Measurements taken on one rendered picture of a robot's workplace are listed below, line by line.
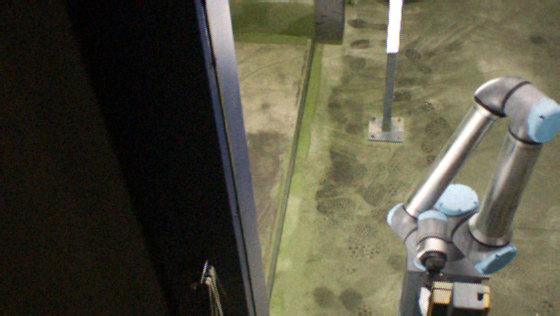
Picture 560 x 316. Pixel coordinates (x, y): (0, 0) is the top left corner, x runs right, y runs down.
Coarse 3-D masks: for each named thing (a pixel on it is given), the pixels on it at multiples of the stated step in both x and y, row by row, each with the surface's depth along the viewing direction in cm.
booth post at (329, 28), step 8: (320, 0) 432; (328, 0) 431; (336, 0) 430; (344, 0) 444; (320, 8) 436; (328, 8) 435; (336, 8) 434; (344, 8) 450; (320, 16) 441; (328, 16) 440; (336, 16) 439; (344, 16) 456; (320, 24) 445; (328, 24) 444; (336, 24) 443; (344, 24) 462; (320, 32) 450; (328, 32) 449; (336, 32) 448; (320, 40) 455; (328, 40) 454; (336, 40) 453
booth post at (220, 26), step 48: (96, 0) 100; (144, 0) 99; (192, 0) 98; (96, 48) 107; (144, 48) 106; (192, 48) 104; (144, 96) 113; (192, 96) 112; (240, 96) 134; (144, 144) 122; (192, 144) 120; (240, 144) 137; (144, 192) 133; (192, 192) 130; (240, 192) 141; (192, 240) 142; (240, 240) 144; (240, 288) 153
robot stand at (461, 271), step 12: (408, 252) 261; (408, 264) 257; (444, 264) 256; (456, 264) 256; (468, 264) 255; (408, 276) 267; (456, 276) 253; (468, 276) 252; (480, 276) 251; (408, 288) 271; (408, 300) 276; (408, 312) 282; (420, 312) 278
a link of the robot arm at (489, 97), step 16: (496, 80) 202; (512, 80) 198; (528, 80) 198; (480, 96) 204; (496, 96) 200; (480, 112) 206; (496, 112) 203; (464, 128) 210; (480, 128) 207; (448, 144) 214; (464, 144) 210; (448, 160) 214; (464, 160) 214; (432, 176) 218; (448, 176) 216; (416, 192) 223; (432, 192) 220; (400, 208) 229; (416, 208) 223; (432, 208) 225; (400, 224) 227; (416, 224) 225
